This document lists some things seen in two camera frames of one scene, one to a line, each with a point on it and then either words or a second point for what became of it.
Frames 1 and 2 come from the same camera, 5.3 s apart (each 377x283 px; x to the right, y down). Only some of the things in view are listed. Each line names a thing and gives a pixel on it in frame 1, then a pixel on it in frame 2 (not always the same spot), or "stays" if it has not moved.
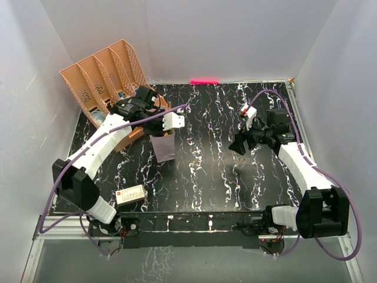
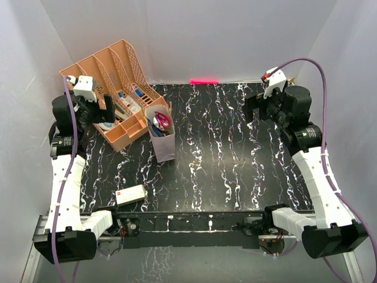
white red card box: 130,194 stays
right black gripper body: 255,135 to 271,107
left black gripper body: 154,125 to 88,108
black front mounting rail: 184,229 stays
